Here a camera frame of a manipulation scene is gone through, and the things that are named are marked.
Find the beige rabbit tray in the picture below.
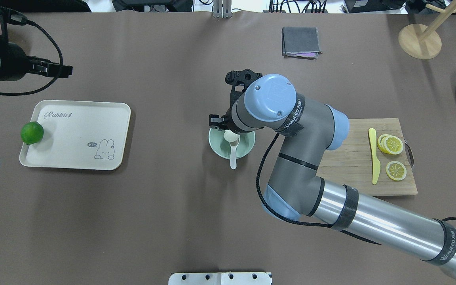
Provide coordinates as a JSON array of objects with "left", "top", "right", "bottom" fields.
[{"left": 19, "top": 100, "right": 131, "bottom": 170}]

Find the mint green bowl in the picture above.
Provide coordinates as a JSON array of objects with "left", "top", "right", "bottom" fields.
[{"left": 208, "top": 129, "right": 256, "bottom": 159}]

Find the white ceramic spoon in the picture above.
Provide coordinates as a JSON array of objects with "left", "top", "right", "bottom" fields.
[{"left": 229, "top": 137, "right": 239, "bottom": 169}]

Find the green lime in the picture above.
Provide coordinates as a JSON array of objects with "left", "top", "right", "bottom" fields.
[{"left": 20, "top": 122, "right": 45, "bottom": 145}]

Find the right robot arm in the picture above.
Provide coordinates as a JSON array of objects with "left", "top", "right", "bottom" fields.
[{"left": 209, "top": 69, "right": 456, "bottom": 280}]

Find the wooden mug tree stand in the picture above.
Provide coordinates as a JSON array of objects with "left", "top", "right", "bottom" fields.
[{"left": 398, "top": 0, "right": 456, "bottom": 60}]

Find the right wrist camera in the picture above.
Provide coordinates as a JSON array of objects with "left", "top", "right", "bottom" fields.
[{"left": 225, "top": 69, "right": 263, "bottom": 107}]

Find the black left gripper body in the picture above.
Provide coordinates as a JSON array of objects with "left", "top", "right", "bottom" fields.
[{"left": 0, "top": 43, "right": 32, "bottom": 81}]

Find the aluminium frame post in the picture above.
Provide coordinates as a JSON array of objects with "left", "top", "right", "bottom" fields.
[{"left": 212, "top": 0, "right": 233, "bottom": 19}]

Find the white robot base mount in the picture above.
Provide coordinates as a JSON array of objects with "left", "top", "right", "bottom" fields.
[{"left": 168, "top": 272, "right": 273, "bottom": 285}]

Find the white steamed bun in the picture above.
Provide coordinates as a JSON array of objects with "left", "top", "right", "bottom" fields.
[{"left": 223, "top": 130, "right": 239, "bottom": 143}]

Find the bamboo cutting board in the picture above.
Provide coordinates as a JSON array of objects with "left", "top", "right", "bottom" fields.
[{"left": 317, "top": 118, "right": 418, "bottom": 196}]

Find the grey folded cloth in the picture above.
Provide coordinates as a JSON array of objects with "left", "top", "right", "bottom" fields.
[{"left": 281, "top": 27, "right": 323, "bottom": 59}]

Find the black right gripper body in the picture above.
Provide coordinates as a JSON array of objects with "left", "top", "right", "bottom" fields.
[{"left": 222, "top": 108, "right": 238, "bottom": 133}]

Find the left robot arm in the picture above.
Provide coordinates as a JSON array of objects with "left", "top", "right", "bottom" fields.
[{"left": 0, "top": 43, "right": 73, "bottom": 81}]

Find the yellow plastic knife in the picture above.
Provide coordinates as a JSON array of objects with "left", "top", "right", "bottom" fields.
[{"left": 368, "top": 128, "right": 381, "bottom": 185}]

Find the black camera cable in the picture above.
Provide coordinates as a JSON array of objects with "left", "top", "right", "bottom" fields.
[{"left": 0, "top": 18, "right": 64, "bottom": 97}]

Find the single lemon slice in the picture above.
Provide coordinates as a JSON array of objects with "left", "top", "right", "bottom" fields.
[{"left": 386, "top": 161, "right": 407, "bottom": 181}]

